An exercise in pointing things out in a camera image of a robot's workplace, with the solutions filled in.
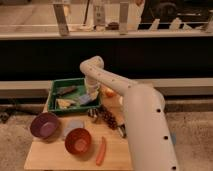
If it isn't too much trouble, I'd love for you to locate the orange carrot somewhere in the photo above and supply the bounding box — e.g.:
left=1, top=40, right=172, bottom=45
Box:
left=96, top=137, right=107, bottom=166

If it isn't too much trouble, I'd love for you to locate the yellow banana toy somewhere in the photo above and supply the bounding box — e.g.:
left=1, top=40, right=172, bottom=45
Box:
left=57, top=99, right=76, bottom=109

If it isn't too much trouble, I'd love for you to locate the blue sponge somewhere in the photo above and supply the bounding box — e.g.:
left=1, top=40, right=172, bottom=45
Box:
left=78, top=94, right=93, bottom=105

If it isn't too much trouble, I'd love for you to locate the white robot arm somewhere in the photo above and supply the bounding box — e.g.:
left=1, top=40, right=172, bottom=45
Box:
left=80, top=56, right=180, bottom=171

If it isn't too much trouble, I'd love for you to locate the blue small cup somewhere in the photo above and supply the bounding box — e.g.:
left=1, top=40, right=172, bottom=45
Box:
left=171, top=133, right=176, bottom=145

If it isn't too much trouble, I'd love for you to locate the purple bowl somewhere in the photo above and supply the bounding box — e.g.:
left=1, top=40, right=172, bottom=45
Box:
left=30, top=112, right=60, bottom=139

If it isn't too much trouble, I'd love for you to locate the dark grape bunch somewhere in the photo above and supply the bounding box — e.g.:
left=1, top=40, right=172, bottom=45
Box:
left=99, top=105, right=118, bottom=130

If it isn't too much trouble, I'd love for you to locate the orange round fruit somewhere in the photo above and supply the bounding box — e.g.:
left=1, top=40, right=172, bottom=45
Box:
left=103, top=87, right=116, bottom=98

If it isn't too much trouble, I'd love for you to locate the orange bowl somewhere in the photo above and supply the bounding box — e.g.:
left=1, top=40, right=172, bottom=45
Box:
left=65, top=128, right=92, bottom=155

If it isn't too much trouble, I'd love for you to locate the green plastic tray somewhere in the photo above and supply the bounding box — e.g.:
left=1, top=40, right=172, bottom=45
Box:
left=47, top=78, right=101, bottom=115

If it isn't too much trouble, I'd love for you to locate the brown dark utensil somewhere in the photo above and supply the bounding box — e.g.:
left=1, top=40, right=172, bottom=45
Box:
left=57, top=86, right=77, bottom=96

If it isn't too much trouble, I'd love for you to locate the striped small ball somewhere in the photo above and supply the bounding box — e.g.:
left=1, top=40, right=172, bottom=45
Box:
left=87, top=108, right=99, bottom=123

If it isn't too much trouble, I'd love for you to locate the wooden board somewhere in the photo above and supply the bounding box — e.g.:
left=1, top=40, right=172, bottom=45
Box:
left=23, top=83, right=178, bottom=171

